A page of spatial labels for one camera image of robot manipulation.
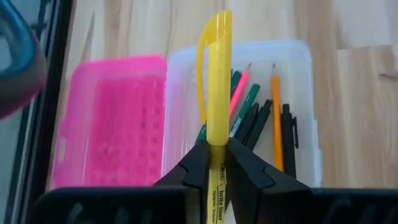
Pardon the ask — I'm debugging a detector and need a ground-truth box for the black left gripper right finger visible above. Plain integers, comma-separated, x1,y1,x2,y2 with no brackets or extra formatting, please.
226,138,312,224

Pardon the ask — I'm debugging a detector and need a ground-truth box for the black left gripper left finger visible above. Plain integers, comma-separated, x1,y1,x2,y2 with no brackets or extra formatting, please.
154,139,210,224

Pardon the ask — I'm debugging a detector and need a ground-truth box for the black clip pen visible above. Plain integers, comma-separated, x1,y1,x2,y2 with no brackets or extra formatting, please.
280,103,300,180

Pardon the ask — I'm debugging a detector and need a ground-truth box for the thick black pen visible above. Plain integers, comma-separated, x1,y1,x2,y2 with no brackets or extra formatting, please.
245,99,273,151
236,102,261,144

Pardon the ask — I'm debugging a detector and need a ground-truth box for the orange pencil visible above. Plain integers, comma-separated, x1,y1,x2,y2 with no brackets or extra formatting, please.
269,63,285,173

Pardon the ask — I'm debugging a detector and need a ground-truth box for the yellow highlighter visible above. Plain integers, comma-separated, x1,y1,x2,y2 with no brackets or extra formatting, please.
195,9,233,224

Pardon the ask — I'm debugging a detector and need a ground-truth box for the pink pencil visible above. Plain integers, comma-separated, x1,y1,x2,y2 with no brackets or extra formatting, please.
229,63,252,118

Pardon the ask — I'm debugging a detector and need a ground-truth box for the pink plastic box lid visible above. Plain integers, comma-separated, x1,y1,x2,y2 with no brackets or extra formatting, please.
50,55,169,190

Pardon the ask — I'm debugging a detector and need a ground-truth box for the clear plastic supply box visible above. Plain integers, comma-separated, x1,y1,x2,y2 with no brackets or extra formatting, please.
161,39,323,189

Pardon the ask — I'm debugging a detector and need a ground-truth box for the black aluminium table frame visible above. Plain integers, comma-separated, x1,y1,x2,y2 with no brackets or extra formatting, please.
6,0,75,224

